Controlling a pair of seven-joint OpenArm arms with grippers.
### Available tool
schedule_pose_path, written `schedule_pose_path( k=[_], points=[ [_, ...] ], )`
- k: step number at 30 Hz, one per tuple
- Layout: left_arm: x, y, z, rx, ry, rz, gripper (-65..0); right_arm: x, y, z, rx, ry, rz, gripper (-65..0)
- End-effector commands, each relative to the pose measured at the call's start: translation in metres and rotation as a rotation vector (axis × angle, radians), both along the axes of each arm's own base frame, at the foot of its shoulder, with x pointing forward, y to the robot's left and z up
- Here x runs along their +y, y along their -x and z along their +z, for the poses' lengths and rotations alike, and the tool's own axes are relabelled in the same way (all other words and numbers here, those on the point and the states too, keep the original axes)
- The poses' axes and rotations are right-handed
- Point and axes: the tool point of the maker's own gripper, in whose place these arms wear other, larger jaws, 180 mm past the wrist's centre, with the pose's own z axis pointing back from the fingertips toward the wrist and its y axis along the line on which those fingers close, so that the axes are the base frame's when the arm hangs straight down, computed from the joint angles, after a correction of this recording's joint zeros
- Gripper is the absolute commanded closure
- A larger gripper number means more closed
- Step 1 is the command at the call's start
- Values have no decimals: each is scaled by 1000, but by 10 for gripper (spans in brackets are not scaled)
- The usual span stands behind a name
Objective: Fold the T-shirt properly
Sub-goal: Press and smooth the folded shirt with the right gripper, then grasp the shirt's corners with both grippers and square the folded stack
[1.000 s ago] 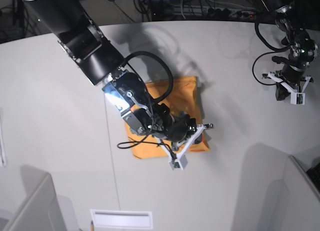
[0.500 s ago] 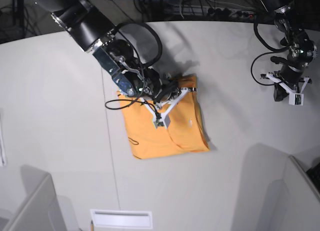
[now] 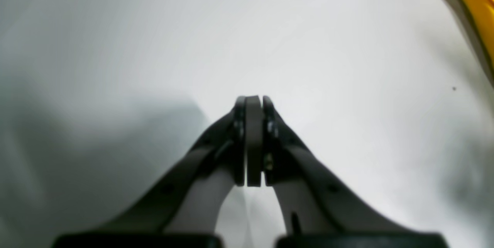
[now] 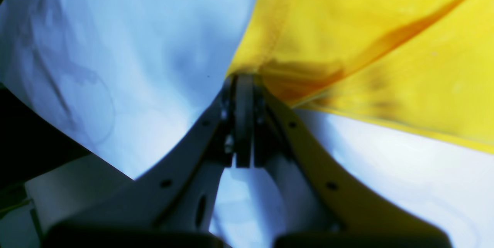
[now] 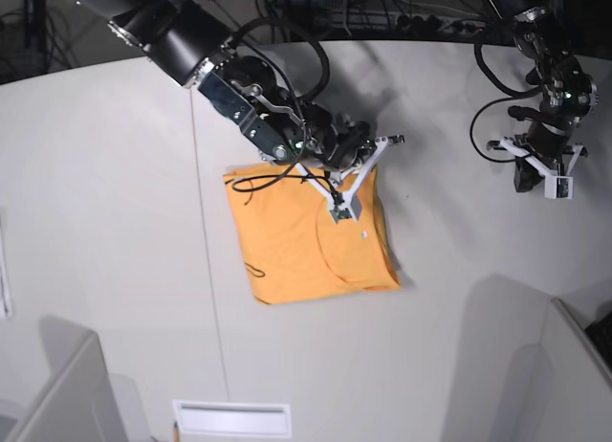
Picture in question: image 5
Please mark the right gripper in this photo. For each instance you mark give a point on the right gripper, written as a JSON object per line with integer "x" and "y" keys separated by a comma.
{"x": 344, "y": 146}

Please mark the grey partition right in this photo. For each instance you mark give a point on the grey partition right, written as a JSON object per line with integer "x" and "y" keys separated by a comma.
{"x": 588, "y": 380}

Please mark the black keyboard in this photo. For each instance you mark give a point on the black keyboard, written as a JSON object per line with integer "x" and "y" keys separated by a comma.
{"x": 600, "y": 334}

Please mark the grey partition left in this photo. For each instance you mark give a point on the grey partition left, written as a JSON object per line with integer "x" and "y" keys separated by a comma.
{"x": 76, "y": 404}

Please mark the grey partition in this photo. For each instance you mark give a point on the grey partition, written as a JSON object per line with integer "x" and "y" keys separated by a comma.
{"x": 588, "y": 380}
{"x": 76, "y": 404}

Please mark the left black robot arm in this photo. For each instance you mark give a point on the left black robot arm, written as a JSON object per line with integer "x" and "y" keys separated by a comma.
{"x": 560, "y": 97}

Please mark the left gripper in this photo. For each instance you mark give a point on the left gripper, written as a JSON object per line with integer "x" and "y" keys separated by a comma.
{"x": 548, "y": 144}

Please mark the orange yellow T-shirt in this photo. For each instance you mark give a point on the orange yellow T-shirt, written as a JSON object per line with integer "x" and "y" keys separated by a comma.
{"x": 292, "y": 248}

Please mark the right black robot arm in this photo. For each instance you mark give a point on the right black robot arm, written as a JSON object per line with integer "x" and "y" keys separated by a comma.
{"x": 243, "y": 85}

